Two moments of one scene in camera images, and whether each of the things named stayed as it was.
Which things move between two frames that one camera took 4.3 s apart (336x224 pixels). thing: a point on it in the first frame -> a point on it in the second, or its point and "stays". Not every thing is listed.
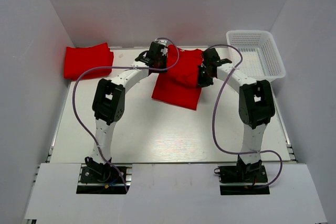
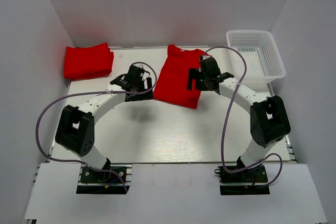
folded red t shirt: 79,59 stays
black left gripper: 164,56 -> 147,95
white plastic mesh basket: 260,60 stays
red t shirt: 179,86 stays
